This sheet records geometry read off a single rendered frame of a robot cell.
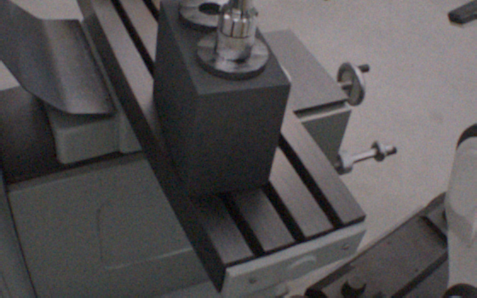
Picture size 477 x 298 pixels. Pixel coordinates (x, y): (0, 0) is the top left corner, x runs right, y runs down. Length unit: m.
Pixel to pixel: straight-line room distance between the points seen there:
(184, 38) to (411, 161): 1.76
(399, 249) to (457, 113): 1.54
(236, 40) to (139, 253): 0.82
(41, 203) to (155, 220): 0.31
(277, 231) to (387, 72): 2.09
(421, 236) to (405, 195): 0.92
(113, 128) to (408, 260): 0.69
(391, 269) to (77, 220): 0.67
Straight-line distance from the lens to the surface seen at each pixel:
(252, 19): 0.76
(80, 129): 1.14
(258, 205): 0.89
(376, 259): 1.36
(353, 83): 1.62
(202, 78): 0.77
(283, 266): 0.87
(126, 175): 1.25
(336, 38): 3.01
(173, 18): 0.88
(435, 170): 2.51
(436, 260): 1.42
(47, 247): 1.36
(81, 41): 1.28
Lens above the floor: 1.64
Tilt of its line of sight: 44 degrees down
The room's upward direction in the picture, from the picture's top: 10 degrees clockwise
